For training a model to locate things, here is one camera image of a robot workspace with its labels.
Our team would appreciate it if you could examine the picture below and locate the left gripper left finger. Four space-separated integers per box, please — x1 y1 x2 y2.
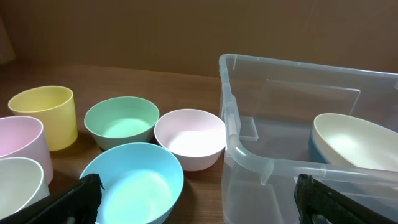
1 174 104 224

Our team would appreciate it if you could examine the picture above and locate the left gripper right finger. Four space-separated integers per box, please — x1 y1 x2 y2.
294 174 397 224

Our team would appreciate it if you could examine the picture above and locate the dark blue plate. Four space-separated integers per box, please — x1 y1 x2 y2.
308 131 329 164

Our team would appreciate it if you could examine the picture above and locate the light blue bowl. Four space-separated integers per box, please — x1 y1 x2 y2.
81 142 184 224

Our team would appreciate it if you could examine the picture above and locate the cream plate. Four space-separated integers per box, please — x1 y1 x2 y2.
311 113 397 172

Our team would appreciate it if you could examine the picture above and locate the cream cup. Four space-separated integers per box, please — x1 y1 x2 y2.
1 157 50 218

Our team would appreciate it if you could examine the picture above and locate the pink cup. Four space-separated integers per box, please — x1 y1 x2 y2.
1 116 53 184

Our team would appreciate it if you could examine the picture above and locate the mint green bowl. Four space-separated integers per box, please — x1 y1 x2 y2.
84 96 160 150

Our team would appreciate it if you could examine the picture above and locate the yellow cup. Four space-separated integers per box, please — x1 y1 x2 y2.
8 86 78 151

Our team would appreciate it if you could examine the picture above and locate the clear plastic storage bin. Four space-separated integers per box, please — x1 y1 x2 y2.
219 54 397 223

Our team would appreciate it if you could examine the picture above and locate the pink bowl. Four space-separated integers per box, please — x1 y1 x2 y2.
154 109 226 172

